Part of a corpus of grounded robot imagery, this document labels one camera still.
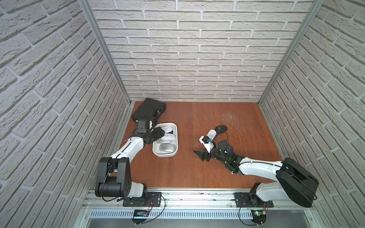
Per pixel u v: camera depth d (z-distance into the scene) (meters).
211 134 0.98
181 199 0.76
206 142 0.69
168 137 0.94
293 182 0.43
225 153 0.63
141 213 0.70
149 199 0.73
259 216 0.70
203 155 0.72
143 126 0.70
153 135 0.79
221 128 1.01
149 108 1.11
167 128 0.97
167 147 0.94
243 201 0.74
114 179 0.43
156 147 0.94
